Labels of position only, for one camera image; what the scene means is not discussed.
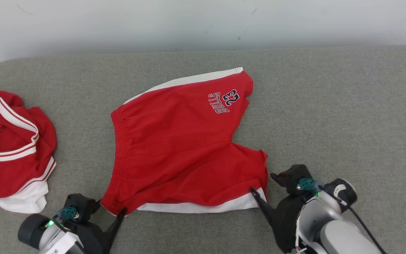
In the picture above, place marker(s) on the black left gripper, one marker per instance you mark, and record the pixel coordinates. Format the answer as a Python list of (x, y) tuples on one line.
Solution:
[(92, 240)]

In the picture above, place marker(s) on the red white Bulls shorts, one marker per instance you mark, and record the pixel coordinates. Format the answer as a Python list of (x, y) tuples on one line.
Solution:
[(174, 148)]

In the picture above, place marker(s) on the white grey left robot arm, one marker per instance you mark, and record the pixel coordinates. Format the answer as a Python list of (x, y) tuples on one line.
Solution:
[(30, 229)]

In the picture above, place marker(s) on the teal camera connector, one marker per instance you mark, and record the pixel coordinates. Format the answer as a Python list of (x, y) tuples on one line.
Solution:
[(307, 183), (69, 212)]

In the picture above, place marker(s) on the red white Bulls jersey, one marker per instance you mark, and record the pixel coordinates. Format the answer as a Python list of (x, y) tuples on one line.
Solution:
[(12, 173)]

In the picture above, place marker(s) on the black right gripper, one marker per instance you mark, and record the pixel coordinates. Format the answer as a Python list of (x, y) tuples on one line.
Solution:
[(285, 222)]

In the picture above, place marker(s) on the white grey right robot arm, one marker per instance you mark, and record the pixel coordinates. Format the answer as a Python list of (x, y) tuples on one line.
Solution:
[(330, 229)]

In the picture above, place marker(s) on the teal right camera connector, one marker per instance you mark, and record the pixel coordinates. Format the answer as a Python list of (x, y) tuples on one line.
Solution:
[(307, 183)]

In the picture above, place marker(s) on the teal left camera connector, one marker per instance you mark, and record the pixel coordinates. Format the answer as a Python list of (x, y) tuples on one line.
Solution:
[(69, 212)]

